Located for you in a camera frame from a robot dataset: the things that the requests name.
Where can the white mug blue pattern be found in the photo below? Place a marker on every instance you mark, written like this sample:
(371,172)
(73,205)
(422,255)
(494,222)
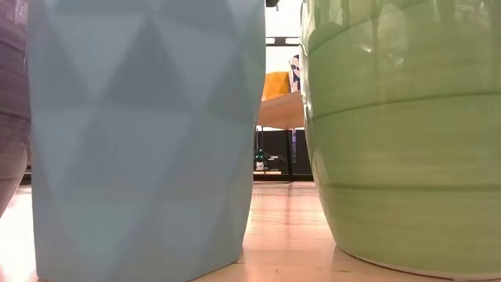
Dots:
(294,74)

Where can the green glazed mug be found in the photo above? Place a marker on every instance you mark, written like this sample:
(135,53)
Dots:
(411,156)

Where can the dark purple ribbed mug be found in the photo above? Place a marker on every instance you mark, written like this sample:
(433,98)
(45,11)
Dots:
(13,98)

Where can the black partition panel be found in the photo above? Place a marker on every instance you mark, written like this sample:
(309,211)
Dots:
(303,152)
(274,141)

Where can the green white device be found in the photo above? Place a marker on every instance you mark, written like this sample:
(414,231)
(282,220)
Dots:
(259,156)

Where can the light blue faceted mug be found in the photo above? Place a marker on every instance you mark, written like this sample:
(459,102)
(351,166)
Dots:
(145,156)

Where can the black overhead frame bar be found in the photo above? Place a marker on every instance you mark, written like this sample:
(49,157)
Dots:
(276,41)

